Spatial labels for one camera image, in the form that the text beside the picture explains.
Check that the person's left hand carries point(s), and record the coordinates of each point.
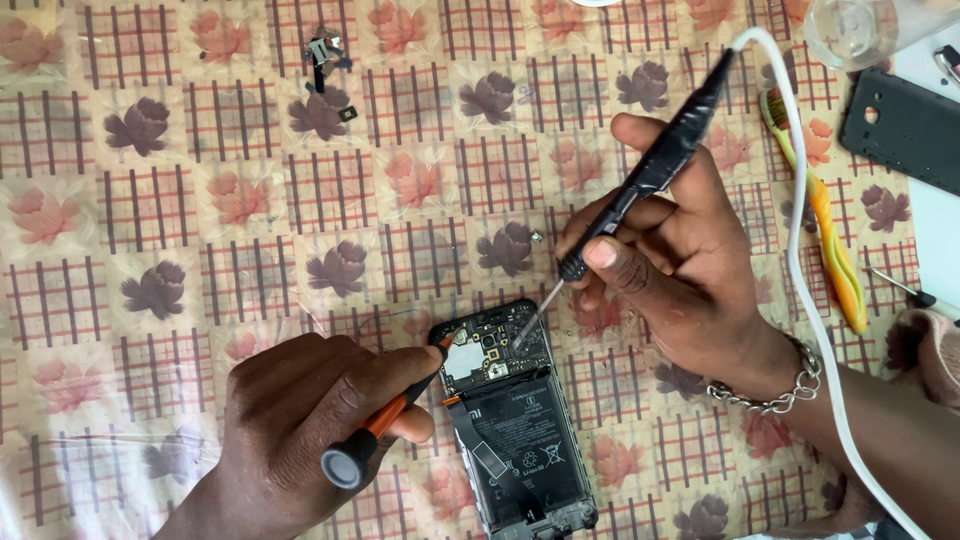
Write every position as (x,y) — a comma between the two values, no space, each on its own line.
(300,420)

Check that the small black square chip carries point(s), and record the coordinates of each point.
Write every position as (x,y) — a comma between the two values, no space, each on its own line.
(348,114)

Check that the white round object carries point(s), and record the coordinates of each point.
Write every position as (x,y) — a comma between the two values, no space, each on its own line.
(596,2)

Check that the opened black smartphone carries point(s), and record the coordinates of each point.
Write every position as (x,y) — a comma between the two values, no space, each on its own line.
(517,442)

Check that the floral plastic tablecloth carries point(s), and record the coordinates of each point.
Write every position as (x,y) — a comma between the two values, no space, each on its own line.
(225,187)

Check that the black taped soldering iron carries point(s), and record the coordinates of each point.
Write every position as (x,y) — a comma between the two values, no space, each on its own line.
(660,161)

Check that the orange black screwdriver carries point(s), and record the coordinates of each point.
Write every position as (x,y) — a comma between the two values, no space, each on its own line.
(375,424)

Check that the white sheet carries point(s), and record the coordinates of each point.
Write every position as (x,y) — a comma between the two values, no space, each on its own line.
(937,232)

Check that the small metal phone bracket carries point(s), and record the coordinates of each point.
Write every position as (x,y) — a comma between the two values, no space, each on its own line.
(322,51)

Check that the orange yellow toothbrush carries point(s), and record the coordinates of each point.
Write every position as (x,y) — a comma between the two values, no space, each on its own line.
(832,247)

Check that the silver pink tool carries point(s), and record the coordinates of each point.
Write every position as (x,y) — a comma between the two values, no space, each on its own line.
(949,64)

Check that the black phone back cover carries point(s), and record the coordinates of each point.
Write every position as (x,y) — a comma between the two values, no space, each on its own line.
(911,135)

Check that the person's right hand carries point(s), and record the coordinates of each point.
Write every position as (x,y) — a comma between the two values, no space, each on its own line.
(690,285)

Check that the pink cloth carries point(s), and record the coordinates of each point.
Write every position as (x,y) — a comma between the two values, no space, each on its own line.
(934,352)

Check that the clear plastic container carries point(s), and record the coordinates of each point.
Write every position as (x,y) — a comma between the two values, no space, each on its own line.
(862,30)

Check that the small precision screwdriver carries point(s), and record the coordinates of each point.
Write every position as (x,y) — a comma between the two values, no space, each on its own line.
(911,294)

